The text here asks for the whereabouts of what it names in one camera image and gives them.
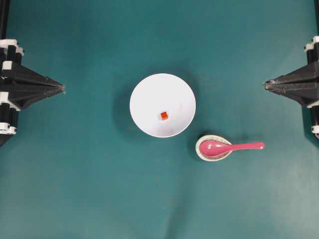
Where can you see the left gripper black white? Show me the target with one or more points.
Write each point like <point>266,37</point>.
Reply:
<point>13,101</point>

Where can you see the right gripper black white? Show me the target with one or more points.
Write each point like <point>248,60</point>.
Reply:
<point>307,74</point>

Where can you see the pink plastic spoon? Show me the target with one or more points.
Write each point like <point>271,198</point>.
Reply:
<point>212,148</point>

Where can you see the small red block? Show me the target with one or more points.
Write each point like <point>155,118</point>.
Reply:
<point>164,115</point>

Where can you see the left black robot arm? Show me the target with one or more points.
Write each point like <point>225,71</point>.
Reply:
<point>20,87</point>

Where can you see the large white bowl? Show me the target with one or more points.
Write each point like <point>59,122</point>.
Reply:
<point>159,93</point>

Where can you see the small speckled ceramic dish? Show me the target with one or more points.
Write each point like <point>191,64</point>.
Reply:
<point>215,138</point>

